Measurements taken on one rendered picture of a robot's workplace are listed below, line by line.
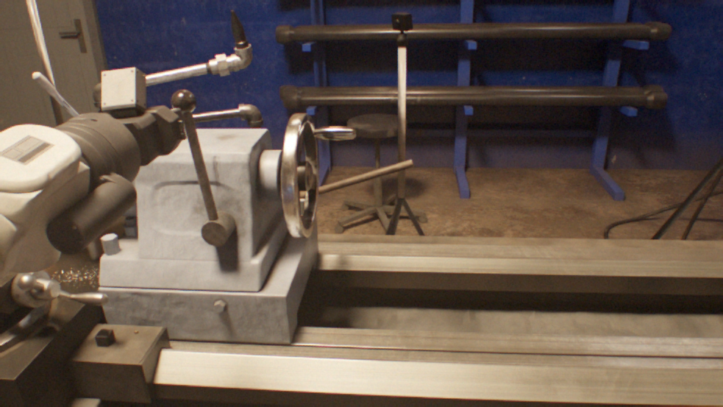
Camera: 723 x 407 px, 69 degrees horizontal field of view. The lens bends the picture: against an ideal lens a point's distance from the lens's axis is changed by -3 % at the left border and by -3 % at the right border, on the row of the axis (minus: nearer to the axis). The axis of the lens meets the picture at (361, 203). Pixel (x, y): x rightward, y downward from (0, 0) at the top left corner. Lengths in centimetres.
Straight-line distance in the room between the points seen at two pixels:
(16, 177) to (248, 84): 371
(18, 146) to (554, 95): 333
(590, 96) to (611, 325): 254
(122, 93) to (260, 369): 48
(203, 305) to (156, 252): 12
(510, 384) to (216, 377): 47
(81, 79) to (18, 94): 57
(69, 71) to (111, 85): 400
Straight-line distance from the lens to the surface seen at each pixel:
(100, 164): 56
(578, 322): 125
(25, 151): 50
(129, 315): 103
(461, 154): 398
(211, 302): 95
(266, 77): 409
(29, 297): 92
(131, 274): 100
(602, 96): 369
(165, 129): 66
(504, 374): 90
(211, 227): 88
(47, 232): 51
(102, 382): 99
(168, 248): 97
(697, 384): 99
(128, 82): 66
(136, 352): 96
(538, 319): 123
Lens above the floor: 143
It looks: 24 degrees down
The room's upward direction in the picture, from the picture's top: 2 degrees counter-clockwise
